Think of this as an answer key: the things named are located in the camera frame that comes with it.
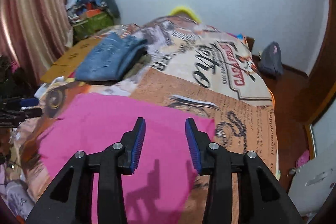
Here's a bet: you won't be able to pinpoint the pink pants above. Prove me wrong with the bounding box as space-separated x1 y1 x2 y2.
39 93 214 223

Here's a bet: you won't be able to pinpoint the wooden lap tray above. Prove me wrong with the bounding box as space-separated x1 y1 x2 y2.
41 38 101 84

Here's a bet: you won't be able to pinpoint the white suitcase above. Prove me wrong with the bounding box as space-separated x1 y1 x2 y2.
288 151 335 216

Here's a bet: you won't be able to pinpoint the striped pink curtain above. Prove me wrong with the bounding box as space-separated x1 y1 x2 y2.
1 0 74 85

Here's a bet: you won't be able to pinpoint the folded blue jeans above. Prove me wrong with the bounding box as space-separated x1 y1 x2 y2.
75 32 147 82

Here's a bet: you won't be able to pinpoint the green storage bag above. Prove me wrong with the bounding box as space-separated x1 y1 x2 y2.
73 12 114 42

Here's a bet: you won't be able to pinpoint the pile of clothes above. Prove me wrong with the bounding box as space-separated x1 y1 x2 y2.
66 0 121 21

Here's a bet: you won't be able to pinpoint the grey backpack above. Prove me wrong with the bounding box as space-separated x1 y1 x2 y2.
258 42 283 79

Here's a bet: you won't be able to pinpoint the printed newspaper-pattern bedspread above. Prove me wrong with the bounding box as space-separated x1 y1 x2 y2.
21 16 277 223

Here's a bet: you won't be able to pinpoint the yellow foam tube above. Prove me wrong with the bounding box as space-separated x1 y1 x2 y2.
169 6 202 23

